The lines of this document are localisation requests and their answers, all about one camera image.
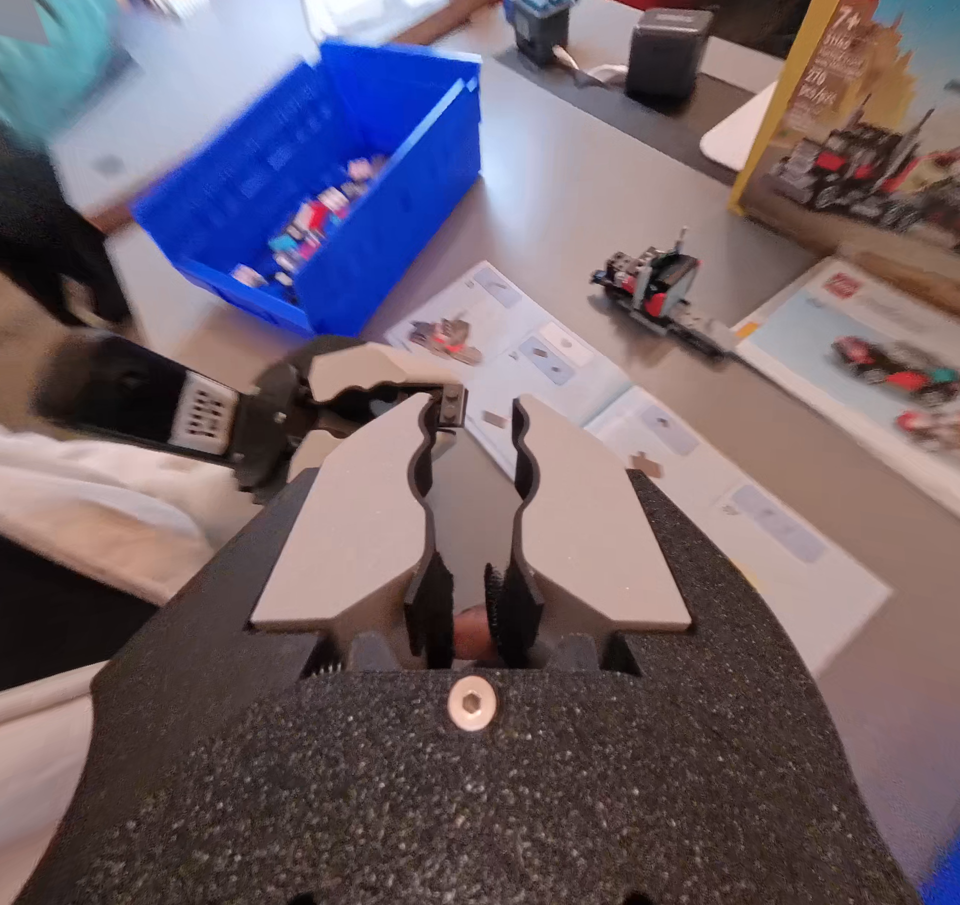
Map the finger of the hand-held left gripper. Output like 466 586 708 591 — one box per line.
307 341 462 405
287 389 436 483

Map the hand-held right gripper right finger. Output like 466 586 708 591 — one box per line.
512 395 693 656

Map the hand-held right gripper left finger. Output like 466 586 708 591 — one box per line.
249 396 439 655

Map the pile of lego bricks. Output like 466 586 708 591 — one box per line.
228 153 393 293

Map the blue plastic bin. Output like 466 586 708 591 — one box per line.
131 37 483 338

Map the lego truck model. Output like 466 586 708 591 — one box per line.
589 227 741 359

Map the person's left forearm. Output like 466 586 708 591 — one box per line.
0 425 256 606

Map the open lego instruction booklet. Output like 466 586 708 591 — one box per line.
384 260 894 680

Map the closed lego instruction booklet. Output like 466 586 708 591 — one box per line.
731 256 960 518

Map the lego set cardboard box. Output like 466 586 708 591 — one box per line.
726 0 960 255

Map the person's right hand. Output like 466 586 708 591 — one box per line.
453 606 498 660

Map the grey battery charger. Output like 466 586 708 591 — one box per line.
501 0 577 68

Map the black cube charger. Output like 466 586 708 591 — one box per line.
624 7 715 105

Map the white stand base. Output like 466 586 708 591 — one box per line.
699 80 781 171

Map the white cable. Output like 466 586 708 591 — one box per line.
553 46 633 90

